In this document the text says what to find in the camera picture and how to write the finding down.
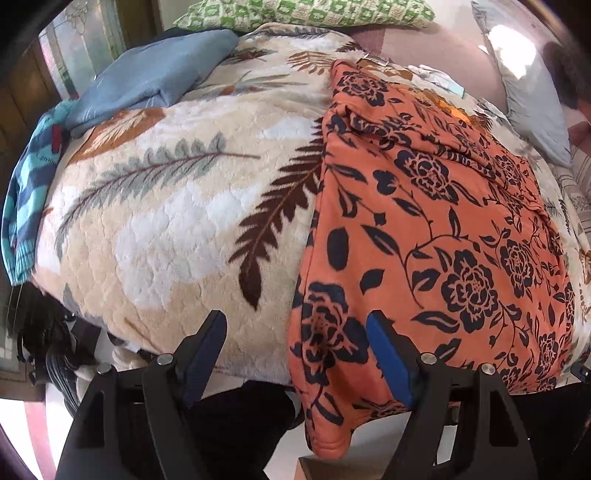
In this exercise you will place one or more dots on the pink grid pillow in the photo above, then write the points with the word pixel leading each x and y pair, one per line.
pixel 443 55

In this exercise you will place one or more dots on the teal striped knit garment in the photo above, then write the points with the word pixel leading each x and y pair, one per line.
pixel 32 184

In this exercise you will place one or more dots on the orange floral fleece garment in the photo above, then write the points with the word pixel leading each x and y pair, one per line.
pixel 429 221

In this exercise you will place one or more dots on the small pale grey cloth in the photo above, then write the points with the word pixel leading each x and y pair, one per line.
pixel 373 59

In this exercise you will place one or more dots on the leaf print fleece blanket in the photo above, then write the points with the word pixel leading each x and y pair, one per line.
pixel 175 198

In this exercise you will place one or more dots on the white sock with teal cuff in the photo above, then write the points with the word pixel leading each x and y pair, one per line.
pixel 438 78

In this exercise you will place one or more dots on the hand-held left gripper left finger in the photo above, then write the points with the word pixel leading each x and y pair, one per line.
pixel 208 350

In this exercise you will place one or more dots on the light grey pillow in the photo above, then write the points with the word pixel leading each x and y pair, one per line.
pixel 521 74

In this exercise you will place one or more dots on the black bag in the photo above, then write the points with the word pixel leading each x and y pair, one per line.
pixel 44 332

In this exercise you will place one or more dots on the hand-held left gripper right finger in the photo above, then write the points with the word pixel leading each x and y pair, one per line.
pixel 390 360

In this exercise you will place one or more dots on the folded blue cloth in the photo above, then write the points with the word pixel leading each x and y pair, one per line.
pixel 147 83

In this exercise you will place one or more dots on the green patterned pillow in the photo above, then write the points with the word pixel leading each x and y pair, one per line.
pixel 304 11

